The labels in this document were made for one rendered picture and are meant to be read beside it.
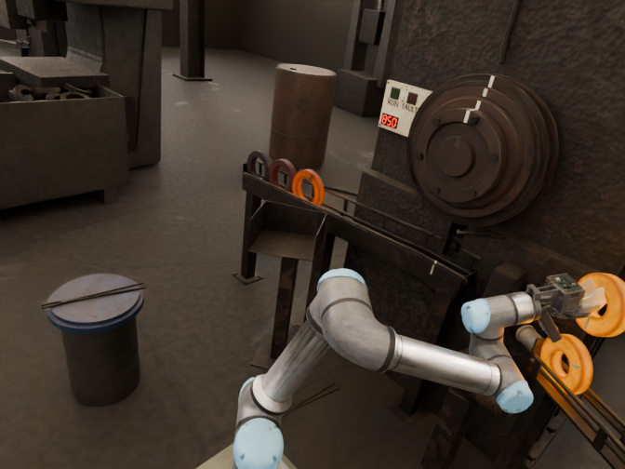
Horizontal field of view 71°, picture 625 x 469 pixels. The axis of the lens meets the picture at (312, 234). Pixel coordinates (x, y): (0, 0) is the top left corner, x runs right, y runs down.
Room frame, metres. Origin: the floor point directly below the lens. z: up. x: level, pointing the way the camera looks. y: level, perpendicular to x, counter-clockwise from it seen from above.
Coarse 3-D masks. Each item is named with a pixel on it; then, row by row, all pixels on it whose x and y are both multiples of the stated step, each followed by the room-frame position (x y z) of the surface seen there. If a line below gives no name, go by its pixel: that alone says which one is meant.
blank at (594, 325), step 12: (588, 276) 0.99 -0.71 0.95; (600, 276) 0.96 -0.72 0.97; (612, 276) 0.94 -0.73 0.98; (612, 288) 0.92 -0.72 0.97; (624, 288) 0.91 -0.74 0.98; (612, 300) 0.90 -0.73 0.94; (624, 300) 0.88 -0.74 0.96; (612, 312) 0.89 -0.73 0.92; (624, 312) 0.87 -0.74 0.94; (588, 324) 0.92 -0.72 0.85; (600, 324) 0.90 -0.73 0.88; (612, 324) 0.87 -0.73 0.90; (624, 324) 0.86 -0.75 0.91; (600, 336) 0.88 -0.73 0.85; (612, 336) 0.88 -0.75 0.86
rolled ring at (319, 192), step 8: (296, 176) 1.92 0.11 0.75; (304, 176) 1.88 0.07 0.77; (312, 176) 1.85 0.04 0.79; (296, 184) 1.92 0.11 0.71; (312, 184) 1.84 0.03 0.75; (320, 184) 1.83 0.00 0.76; (296, 192) 1.91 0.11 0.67; (320, 192) 1.82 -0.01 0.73; (312, 200) 1.83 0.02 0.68; (320, 200) 1.82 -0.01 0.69
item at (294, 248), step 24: (264, 216) 1.66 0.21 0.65; (288, 216) 1.65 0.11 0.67; (312, 216) 1.63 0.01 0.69; (264, 240) 1.56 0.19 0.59; (288, 240) 1.57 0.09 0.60; (312, 240) 1.59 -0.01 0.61; (288, 264) 1.51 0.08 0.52; (288, 288) 1.51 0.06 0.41; (288, 312) 1.51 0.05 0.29; (264, 336) 1.65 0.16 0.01; (264, 360) 1.49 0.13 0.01
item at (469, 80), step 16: (464, 80) 1.43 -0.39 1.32; (480, 80) 1.40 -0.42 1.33; (496, 80) 1.36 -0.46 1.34; (432, 96) 1.49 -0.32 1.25; (512, 96) 1.32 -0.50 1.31; (528, 96) 1.29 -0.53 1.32; (528, 112) 1.28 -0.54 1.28; (544, 112) 1.31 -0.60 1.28; (544, 128) 1.24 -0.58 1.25; (544, 144) 1.23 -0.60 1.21; (544, 160) 1.22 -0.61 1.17; (416, 176) 1.48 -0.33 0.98; (544, 176) 1.21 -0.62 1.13; (528, 192) 1.23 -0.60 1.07; (432, 208) 1.42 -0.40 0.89; (512, 208) 1.24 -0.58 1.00; (464, 224) 1.33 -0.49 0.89; (480, 224) 1.30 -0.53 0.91
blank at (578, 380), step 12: (564, 336) 0.96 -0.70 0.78; (552, 348) 0.97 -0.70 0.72; (564, 348) 0.94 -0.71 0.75; (576, 348) 0.91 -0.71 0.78; (552, 360) 0.96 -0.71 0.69; (576, 360) 0.90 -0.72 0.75; (588, 360) 0.89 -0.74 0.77; (564, 372) 0.94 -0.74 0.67; (576, 372) 0.88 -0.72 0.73; (588, 372) 0.87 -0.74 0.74; (576, 384) 0.86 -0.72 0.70; (588, 384) 0.86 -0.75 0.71
